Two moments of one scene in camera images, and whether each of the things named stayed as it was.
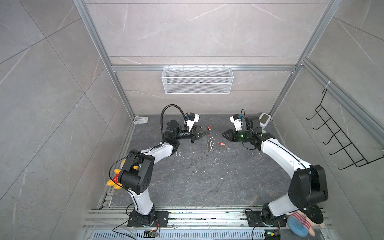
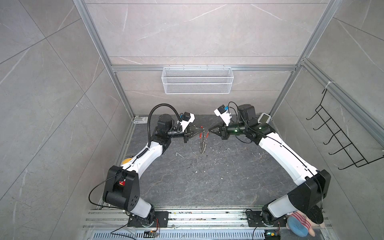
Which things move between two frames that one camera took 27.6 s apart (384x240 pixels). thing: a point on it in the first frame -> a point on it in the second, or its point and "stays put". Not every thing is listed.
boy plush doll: x=298 y=222 stays put
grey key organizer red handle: x=210 y=140 -> x=203 y=141
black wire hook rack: x=348 y=146 stays put
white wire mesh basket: x=195 y=80 stays put
